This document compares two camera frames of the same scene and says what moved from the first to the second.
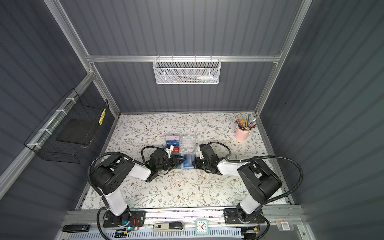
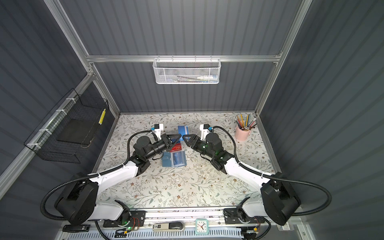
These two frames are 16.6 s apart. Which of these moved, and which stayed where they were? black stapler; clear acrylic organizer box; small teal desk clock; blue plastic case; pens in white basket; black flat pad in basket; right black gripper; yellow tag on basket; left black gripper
Moved: right black gripper; blue plastic case; left black gripper
Stayed: pens in white basket; yellow tag on basket; clear acrylic organizer box; black stapler; small teal desk clock; black flat pad in basket
